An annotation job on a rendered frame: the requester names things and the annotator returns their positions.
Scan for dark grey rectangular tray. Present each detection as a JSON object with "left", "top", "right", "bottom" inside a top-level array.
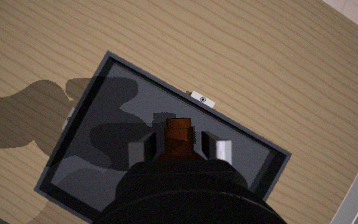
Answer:
[{"left": 33, "top": 50, "right": 292, "bottom": 224}]

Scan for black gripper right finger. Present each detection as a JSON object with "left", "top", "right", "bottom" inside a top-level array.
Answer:
[{"left": 201, "top": 131, "right": 232, "bottom": 165}]

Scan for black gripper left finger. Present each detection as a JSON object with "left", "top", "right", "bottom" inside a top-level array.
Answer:
[{"left": 128, "top": 132, "right": 157, "bottom": 169}]

